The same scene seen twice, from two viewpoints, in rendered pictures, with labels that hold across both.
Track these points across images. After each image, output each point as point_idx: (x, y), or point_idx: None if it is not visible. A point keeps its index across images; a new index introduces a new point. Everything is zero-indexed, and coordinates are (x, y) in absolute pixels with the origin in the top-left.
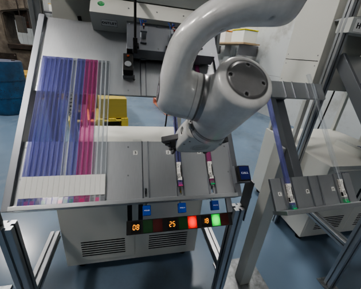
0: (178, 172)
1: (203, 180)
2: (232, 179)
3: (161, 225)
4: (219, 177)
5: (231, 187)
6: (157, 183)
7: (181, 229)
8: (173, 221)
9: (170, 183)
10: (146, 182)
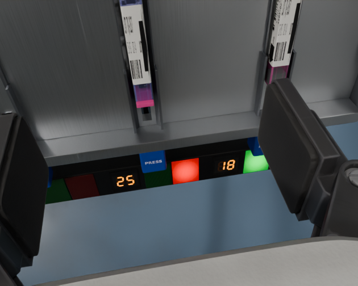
0: (132, 57)
1: (244, 66)
2: None
3: (94, 185)
4: (313, 49)
5: (348, 80)
6: (48, 95)
7: (154, 186)
8: (129, 176)
9: (103, 88)
10: (2, 95)
